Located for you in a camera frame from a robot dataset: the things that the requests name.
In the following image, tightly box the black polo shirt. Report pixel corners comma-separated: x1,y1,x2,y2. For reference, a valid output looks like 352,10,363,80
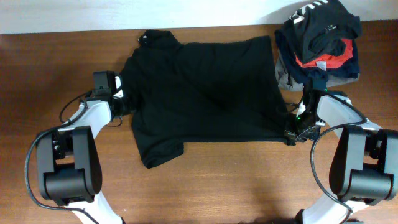
120,30,288,169

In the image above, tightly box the red shirt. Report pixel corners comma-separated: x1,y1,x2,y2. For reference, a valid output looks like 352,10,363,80
295,39,353,71

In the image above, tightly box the navy blue shirt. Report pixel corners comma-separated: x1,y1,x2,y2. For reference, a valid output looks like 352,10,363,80
275,30,360,84

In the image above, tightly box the grey shirt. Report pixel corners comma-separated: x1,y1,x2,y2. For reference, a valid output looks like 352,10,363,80
275,50,360,91

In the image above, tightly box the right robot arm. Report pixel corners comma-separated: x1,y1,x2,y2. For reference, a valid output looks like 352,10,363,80
289,88,397,224

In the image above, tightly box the black shirt with white print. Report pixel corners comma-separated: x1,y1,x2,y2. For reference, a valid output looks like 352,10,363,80
278,0,363,63

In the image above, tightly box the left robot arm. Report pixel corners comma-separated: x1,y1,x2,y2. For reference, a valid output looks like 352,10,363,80
29,71,126,224

